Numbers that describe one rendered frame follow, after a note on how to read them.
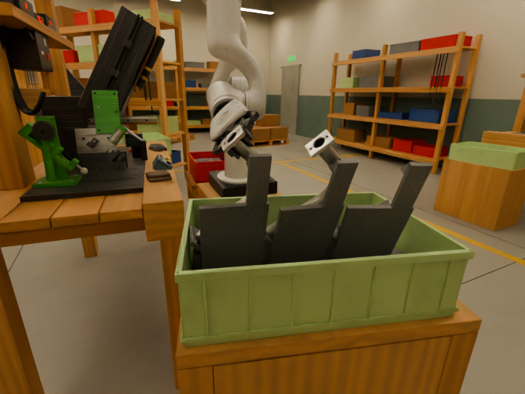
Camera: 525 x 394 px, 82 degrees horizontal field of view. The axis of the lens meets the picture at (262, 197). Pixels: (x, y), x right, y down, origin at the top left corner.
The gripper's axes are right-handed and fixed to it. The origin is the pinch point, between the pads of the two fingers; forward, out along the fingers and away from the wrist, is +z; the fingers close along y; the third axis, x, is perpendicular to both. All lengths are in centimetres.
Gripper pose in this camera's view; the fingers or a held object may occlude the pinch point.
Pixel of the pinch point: (239, 143)
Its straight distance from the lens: 62.3
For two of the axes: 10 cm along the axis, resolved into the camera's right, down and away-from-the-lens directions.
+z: 2.3, 5.8, -7.8
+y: 7.5, -6.2, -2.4
